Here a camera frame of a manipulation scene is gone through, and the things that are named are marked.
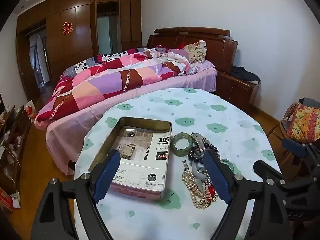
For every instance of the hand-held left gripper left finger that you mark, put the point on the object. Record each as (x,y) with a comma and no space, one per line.
(107,177)

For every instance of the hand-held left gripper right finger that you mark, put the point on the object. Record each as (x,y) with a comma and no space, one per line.
(215,177)

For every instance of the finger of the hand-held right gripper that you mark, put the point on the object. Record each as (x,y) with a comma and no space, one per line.
(295,147)
(266,171)

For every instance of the pink metal tin box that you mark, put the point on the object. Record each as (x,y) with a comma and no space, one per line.
(140,190)

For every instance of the silver metal watch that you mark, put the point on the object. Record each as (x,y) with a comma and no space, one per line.
(200,143)

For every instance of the white bangle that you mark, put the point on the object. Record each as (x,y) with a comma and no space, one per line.
(197,172)

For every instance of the light green bangle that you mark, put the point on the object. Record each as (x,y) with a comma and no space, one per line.
(228,163)

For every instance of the wicker chair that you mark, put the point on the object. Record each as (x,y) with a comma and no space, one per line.
(285,127)

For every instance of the colourful patterned cushion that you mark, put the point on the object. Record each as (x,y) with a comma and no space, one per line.
(305,122)

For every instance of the dark green jade bangle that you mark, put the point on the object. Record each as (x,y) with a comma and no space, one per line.
(183,154)

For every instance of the printed paper sheet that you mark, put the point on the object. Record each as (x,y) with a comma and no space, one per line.
(142,157)

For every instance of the bed with pink sheet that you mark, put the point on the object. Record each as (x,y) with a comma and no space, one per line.
(75,130)

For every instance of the green cloud print tablecloth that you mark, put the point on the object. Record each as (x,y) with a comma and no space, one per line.
(200,110)

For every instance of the wooden nightstand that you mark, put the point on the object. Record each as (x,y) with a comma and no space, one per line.
(237,90)

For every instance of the dark clothes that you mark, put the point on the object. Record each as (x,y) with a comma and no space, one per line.
(243,75)

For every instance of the patchwork pink quilt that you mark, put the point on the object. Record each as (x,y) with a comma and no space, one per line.
(100,85)

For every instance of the cluttered wooden cabinet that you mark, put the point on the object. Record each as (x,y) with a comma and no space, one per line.
(12,155)

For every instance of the red white bag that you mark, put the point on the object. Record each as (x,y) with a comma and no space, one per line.
(30,110)

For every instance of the red box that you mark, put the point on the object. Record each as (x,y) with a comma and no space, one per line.
(6,200)

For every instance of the crumpled pink white blanket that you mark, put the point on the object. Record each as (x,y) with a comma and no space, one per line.
(180,62)

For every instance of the wooden headboard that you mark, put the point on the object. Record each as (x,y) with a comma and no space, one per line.
(220,45)

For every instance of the floral pillow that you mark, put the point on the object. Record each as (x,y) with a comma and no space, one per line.
(196,51)

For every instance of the red paper decoration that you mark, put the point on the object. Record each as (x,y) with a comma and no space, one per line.
(67,28)

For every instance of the brown wooden wardrobe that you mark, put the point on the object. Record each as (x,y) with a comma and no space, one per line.
(75,17)

